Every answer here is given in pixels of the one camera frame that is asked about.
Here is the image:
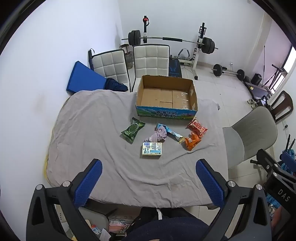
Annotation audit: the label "black speaker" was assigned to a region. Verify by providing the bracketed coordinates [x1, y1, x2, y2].
[251, 73, 263, 86]

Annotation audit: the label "grey tablecloth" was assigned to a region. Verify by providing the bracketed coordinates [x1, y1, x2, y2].
[43, 89, 228, 208]

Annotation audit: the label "window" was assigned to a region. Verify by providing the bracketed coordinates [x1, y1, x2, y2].
[272, 45, 296, 93]

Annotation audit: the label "grey shell chair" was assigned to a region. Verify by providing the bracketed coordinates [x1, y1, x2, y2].
[222, 106, 278, 169]

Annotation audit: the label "light blue snack packet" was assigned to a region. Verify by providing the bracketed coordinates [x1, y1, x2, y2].
[155, 123, 184, 143]

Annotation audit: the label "red snack packet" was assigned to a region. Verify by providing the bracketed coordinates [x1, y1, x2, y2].
[187, 119, 208, 137]

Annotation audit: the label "long barbell with black plates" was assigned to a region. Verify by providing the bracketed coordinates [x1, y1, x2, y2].
[121, 30, 219, 55]

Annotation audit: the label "dark blue garment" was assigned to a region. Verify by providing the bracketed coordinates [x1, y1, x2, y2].
[104, 78, 129, 92]

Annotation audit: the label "grey exercise handle frame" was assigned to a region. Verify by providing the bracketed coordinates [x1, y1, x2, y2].
[177, 48, 192, 61]

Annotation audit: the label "cardboard box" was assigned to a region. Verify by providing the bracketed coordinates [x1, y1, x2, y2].
[135, 75, 199, 120]

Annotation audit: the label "colourful printed bag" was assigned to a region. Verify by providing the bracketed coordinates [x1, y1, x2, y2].
[108, 215, 135, 234]

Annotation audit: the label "brown wooden chair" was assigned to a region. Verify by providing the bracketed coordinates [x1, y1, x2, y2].
[266, 90, 294, 123]

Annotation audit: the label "white padded chair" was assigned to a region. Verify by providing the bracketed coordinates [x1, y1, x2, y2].
[132, 44, 170, 92]
[88, 49, 131, 92]

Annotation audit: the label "white weight rack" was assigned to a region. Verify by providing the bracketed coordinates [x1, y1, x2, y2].
[142, 16, 207, 81]

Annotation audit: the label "green snack packet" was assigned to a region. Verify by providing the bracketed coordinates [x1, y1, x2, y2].
[121, 117, 146, 143]

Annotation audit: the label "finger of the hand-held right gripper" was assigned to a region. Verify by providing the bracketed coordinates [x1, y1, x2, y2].
[250, 149, 284, 174]
[281, 151, 296, 173]

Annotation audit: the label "black weight bench pad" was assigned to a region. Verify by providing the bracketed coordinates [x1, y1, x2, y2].
[168, 54, 183, 78]

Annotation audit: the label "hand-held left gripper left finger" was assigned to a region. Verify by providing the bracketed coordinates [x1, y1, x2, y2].
[26, 159, 103, 241]

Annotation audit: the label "black exercise machine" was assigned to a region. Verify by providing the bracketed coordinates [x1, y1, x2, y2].
[245, 81, 275, 100]

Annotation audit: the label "light purple towel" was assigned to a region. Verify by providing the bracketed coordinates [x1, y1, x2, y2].
[144, 128, 167, 143]

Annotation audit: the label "clear water jug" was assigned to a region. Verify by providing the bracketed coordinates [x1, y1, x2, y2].
[125, 52, 134, 69]

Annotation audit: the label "orange snack packet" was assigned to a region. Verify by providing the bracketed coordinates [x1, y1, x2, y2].
[184, 133, 201, 151]

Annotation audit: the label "person's dark pants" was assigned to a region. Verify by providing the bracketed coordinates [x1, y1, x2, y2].
[120, 207, 210, 241]

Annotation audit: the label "blue foam mat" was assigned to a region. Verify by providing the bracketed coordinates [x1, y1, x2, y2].
[66, 61, 107, 94]

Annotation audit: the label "black tripod stand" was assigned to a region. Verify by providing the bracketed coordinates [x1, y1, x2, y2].
[264, 64, 287, 90]

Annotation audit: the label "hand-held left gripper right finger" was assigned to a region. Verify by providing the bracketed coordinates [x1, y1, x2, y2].
[195, 159, 272, 241]

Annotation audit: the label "yellow and white carton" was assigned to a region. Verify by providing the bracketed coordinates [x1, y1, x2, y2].
[140, 142, 163, 159]

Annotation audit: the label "short barbell with black plates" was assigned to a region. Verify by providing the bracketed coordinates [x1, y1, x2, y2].
[211, 64, 245, 81]

